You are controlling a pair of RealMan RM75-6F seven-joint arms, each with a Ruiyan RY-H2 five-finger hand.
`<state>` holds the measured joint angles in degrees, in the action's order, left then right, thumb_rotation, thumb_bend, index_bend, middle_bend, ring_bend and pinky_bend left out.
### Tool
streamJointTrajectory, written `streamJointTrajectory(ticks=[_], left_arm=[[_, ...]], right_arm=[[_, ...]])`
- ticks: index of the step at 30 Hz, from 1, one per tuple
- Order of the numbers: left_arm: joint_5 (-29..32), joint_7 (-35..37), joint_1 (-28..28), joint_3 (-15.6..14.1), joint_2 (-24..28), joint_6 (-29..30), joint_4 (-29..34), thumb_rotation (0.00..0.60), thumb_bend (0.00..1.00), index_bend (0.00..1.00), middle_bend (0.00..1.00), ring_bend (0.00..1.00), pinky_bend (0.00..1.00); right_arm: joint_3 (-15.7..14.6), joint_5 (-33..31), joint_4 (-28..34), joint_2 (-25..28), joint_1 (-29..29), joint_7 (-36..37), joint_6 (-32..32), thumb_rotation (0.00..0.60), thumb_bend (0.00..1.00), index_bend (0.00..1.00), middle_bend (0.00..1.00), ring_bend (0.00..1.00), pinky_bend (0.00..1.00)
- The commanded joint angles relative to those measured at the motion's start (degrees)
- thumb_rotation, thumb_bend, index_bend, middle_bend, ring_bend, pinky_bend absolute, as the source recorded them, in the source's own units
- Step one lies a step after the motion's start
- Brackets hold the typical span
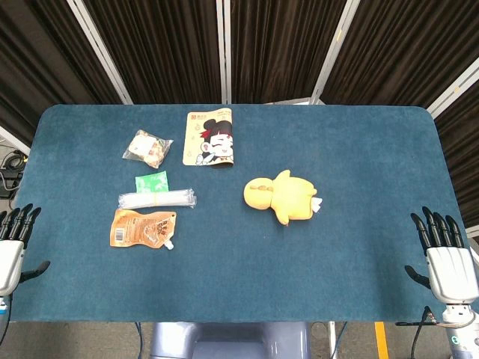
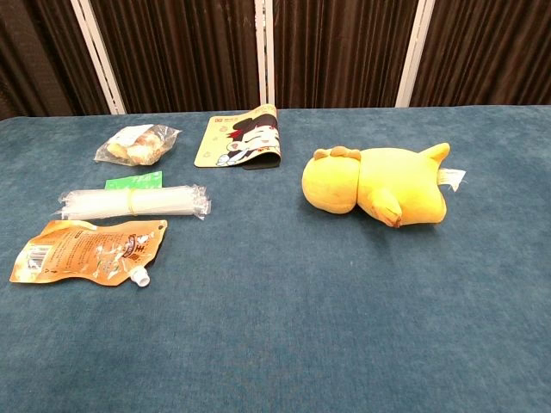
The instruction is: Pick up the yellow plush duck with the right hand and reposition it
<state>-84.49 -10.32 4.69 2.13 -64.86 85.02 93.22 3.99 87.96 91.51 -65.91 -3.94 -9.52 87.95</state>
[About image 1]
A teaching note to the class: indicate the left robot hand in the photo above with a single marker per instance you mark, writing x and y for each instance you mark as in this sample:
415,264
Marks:
9,258

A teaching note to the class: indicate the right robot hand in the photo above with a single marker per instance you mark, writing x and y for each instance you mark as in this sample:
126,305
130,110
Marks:
449,269

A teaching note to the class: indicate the yellow plush duck toy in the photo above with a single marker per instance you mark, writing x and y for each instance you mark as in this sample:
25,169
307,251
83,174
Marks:
281,196

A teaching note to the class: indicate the orange spouted pouch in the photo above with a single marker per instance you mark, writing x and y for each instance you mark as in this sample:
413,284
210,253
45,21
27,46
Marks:
144,228

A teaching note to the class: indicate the clear plastic straw bundle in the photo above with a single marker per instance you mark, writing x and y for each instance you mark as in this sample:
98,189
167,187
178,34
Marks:
157,198

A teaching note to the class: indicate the green sachet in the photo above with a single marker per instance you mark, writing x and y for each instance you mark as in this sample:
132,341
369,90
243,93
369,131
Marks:
151,181

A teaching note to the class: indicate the clear bag of snacks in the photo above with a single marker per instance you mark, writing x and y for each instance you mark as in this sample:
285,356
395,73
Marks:
147,148

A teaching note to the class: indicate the grey robot torso base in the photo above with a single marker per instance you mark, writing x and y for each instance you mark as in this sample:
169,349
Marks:
230,340

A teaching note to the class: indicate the cartoon girl mouse pad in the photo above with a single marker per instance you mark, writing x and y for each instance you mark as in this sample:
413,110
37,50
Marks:
209,137

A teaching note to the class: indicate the dark brown curtain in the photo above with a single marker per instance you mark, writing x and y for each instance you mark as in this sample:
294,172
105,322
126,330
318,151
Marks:
168,48

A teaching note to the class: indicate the white partition frame post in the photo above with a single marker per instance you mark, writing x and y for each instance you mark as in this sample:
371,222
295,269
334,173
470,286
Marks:
453,88
99,50
13,139
224,50
335,48

